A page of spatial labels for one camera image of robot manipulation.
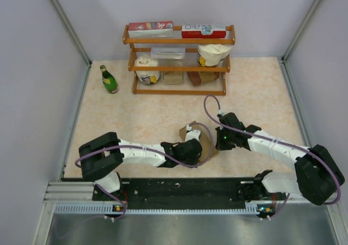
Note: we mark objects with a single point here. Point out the large white paper bag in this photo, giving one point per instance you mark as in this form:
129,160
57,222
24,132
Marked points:
211,55

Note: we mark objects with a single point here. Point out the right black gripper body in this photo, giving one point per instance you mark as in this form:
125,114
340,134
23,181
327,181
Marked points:
224,140

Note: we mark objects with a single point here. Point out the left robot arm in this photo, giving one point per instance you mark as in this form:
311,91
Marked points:
99,158

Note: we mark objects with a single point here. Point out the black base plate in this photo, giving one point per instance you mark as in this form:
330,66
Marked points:
193,193

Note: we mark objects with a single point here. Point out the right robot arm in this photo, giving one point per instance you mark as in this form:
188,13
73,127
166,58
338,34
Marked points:
314,174

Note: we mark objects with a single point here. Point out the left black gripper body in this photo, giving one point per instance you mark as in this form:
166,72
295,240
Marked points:
191,161

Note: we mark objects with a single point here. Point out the clear plastic container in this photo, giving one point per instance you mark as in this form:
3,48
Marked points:
167,53

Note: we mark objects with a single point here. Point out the wooden three-tier shelf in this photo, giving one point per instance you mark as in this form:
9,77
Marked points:
141,46

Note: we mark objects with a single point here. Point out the red white carton box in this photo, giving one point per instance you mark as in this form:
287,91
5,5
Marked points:
203,31

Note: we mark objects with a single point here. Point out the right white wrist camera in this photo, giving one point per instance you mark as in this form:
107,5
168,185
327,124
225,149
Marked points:
220,113

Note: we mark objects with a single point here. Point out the grey slotted cable duct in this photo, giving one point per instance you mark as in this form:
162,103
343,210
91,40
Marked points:
110,209

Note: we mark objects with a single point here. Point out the red silver foil box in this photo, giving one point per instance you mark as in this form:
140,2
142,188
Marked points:
150,29

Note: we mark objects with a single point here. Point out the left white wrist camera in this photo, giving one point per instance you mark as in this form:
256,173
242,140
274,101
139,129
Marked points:
192,133

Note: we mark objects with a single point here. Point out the tan cardboard block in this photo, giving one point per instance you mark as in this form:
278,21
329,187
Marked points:
172,77

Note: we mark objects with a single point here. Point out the brown cardboard box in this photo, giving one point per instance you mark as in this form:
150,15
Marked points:
206,140

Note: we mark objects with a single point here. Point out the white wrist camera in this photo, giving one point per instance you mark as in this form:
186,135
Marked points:
220,113
192,133

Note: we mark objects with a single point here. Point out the brown brick package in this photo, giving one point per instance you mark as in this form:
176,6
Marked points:
200,78

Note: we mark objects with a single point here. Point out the green glass bottle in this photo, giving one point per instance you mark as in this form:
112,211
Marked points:
109,80

